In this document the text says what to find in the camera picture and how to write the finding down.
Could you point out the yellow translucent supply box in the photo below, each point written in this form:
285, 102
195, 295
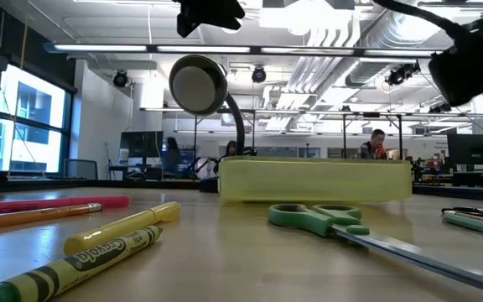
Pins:
315, 180

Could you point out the yellow highlighter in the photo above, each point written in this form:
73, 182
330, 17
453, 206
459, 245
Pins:
120, 228

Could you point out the pink highlighter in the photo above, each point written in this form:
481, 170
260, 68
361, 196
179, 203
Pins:
57, 204

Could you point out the orange pencil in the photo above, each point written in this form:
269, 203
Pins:
36, 216

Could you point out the yellow-green Crayola crayon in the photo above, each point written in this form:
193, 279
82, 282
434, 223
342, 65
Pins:
99, 256

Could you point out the overhead LED light bar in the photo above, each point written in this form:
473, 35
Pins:
204, 49

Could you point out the black desk lamp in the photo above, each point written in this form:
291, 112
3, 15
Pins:
197, 86

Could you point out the black computer monitor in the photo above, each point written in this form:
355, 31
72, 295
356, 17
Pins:
141, 144
472, 149

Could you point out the small red background object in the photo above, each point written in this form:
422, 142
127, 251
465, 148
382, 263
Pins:
380, 153

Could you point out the person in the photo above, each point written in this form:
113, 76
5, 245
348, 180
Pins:
369, 147
230, 149
172, 157

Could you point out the large window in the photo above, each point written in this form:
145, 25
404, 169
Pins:
32, 105

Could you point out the grey office chair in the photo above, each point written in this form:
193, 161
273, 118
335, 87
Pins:
81, 169

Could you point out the black ceiling camera cluster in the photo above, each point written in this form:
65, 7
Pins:
401, 74

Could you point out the black metal frame stand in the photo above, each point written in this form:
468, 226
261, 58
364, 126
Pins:
344, 134

